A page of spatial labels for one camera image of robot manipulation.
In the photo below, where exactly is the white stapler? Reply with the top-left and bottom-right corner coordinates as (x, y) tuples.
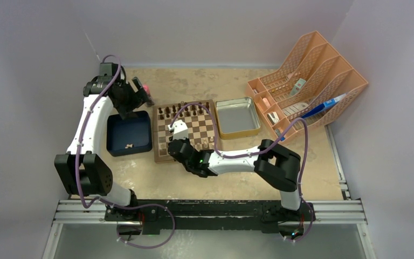
(267, 112), (280, 125)

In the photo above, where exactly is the gold metal tin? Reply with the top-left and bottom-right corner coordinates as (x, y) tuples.
(215, 97), (261, 140)

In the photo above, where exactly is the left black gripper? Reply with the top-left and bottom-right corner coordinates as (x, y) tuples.
(115, 78), (153, 119)

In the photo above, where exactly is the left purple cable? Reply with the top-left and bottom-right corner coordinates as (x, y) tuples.
(74, 54), (176, 250)

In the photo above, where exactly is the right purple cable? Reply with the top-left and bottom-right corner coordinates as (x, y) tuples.
(169, 103), (315, 244)

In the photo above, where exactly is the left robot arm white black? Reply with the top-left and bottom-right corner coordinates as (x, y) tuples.
(54, 62), (152, 221)

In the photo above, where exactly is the wooden chess board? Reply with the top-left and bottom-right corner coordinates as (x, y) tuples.
(153, 99), (223, 163)

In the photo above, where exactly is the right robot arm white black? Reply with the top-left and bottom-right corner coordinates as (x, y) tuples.
(168, 139), (302, 220)

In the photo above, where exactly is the orange plastic file organizer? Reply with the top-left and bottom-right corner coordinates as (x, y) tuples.
(245, 31), (368, 137)

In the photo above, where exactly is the pink eraser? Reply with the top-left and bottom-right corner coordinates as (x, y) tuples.
(262, 97), (271, 108)

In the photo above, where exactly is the white card pack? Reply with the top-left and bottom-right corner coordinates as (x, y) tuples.
(289, 78), (306, 96)

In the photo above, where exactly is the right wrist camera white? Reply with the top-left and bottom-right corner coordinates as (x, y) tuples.
(168, 120), (189, 141)

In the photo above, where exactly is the pink capped bottle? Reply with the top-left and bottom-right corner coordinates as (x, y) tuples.
(143, 85), (155, 107)

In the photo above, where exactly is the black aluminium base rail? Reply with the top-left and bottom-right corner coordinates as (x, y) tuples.
(53, 199), (367, 237)

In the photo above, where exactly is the purple cable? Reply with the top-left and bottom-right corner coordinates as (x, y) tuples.
(74, 54), (176, 250)
(169, 103), (315, 244)

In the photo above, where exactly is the dark blue tin lid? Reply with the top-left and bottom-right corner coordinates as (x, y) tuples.
(106, 111), (153, 157)

